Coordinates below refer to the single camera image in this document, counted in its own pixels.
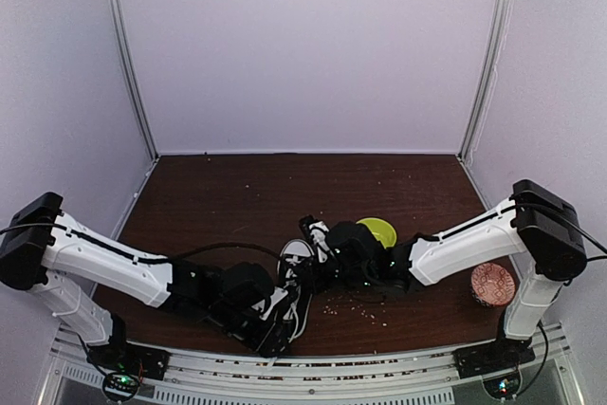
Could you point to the lime green bowl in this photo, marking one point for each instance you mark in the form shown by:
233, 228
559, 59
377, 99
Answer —
382, 230

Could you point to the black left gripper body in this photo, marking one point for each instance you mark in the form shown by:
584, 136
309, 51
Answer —
228, 318

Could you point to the front aluminium rail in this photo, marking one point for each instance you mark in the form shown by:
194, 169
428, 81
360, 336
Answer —
428, 376

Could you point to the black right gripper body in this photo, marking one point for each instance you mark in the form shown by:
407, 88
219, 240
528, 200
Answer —
358, 277

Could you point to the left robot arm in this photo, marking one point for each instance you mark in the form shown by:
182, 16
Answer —
43, 248

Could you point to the black white canvas sneaker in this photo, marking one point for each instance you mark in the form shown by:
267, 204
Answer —
294, 268

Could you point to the right aluminium frame post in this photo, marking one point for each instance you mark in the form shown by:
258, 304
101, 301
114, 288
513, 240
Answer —
495, 41

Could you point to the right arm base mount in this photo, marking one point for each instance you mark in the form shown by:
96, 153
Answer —
498, 363

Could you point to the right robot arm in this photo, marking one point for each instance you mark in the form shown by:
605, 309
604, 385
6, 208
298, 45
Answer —
532, 221

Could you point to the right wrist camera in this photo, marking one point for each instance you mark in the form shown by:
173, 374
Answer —
315, 232

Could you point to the left aluminium frame post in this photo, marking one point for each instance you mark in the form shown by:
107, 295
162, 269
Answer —
130, 78

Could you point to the aluminium frame post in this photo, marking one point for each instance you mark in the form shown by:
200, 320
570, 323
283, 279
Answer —
130, 78
495, 41

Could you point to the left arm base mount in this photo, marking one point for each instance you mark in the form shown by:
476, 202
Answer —
123, 371

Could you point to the white shoelace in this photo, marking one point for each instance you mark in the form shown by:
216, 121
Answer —
290, 316

